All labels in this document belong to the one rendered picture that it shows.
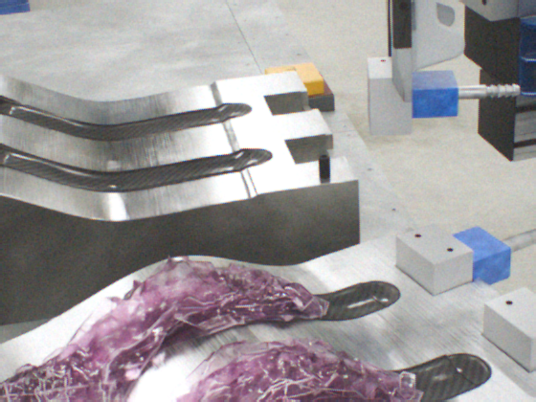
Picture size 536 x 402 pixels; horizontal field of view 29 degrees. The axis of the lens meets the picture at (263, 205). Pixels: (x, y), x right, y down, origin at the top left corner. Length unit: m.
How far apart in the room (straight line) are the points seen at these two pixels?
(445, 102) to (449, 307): 0.21
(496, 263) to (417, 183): 1.97
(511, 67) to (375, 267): 0.47
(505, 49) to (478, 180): 1.58
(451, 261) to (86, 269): 0.30
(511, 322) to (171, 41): 0.89
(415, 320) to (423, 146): 2.23
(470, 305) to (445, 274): 0.03
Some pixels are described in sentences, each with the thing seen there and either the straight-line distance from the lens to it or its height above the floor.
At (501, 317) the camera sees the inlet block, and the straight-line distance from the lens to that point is 0.71.
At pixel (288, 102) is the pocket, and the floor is 0.88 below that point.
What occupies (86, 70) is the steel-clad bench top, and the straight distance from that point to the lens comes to 1.42.
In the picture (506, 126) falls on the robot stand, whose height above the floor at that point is 0.77.
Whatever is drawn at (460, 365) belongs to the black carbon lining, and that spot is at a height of 0.85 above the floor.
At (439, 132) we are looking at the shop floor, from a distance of 3.06.
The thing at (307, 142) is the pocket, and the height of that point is 0.88.
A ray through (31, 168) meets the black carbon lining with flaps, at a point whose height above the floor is 0.91.
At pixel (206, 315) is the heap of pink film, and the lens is 0.68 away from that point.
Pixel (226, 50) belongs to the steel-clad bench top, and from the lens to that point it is 1.43.
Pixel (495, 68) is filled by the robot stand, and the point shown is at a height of 0.83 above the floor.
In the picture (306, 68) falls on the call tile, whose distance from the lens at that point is 1.25.
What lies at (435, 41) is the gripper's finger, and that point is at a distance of 0.86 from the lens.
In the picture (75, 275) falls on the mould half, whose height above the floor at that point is 0.84.
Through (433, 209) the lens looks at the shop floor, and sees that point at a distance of 2.65.
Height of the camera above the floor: 1.29
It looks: 29 degrees down
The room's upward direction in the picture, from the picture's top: 5 degrees counter-clockwise
